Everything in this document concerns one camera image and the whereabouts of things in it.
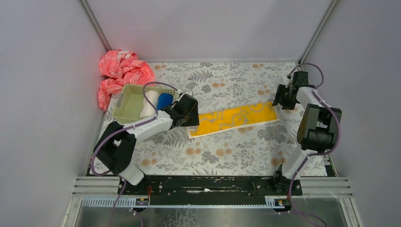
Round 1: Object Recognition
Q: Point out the blue towel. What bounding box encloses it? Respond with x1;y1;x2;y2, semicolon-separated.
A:
157;93;174;110

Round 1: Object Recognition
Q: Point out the yellow towel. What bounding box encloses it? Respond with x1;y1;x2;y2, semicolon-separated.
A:
186;102;279;139

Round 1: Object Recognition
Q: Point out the cream towel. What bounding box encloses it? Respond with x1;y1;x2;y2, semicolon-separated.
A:
139;90;159;119

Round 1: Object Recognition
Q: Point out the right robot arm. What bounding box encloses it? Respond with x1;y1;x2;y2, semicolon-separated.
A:
272;71;342;192

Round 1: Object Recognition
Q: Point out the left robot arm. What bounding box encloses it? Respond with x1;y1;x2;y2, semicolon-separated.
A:
90;94;200;185

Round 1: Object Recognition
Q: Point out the floral table mat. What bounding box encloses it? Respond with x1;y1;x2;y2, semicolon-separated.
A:
132;62;304;175

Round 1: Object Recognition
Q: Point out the green plastic basket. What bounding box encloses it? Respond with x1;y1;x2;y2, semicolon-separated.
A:
112;84;181;125

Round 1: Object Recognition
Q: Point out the pink patterned cloth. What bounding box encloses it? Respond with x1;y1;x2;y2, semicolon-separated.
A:
97;49;155;111

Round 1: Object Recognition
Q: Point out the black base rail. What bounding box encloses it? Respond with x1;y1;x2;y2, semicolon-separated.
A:
118;175;303;206

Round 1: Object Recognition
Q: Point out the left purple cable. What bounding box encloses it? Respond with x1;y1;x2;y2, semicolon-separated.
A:
90;81;181;227

